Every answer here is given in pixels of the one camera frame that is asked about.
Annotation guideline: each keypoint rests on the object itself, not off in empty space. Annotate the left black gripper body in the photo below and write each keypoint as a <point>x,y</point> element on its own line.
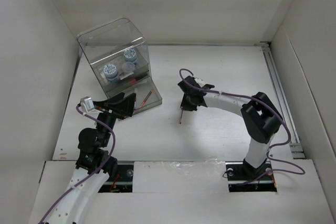
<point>113,114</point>

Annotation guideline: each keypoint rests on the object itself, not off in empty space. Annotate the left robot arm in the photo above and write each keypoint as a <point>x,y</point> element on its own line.
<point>95,163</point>

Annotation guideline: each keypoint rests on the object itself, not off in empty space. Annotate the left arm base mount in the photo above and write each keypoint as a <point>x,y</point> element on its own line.
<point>122,181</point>

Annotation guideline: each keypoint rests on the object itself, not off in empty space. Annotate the clear acrylic drawer organizer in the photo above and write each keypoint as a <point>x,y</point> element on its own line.
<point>105,44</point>

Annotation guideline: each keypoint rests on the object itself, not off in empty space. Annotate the blue slime jar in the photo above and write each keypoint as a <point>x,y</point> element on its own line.
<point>131,55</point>
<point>111,72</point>

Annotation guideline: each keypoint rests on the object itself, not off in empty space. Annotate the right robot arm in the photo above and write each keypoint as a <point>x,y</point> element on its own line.
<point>262,120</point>

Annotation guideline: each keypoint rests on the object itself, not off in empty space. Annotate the small dark glitter jar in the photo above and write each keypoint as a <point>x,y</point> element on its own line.
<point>128,68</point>

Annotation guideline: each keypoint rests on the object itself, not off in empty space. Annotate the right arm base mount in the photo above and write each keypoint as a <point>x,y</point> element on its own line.
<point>239,181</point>

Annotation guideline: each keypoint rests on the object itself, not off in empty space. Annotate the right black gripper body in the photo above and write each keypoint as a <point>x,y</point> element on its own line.
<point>187,104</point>

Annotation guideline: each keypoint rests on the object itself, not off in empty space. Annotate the aluminium rail right side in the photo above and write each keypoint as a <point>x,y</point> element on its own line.
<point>295,145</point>

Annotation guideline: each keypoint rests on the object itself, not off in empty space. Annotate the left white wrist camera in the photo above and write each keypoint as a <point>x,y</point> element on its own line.
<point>87,104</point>

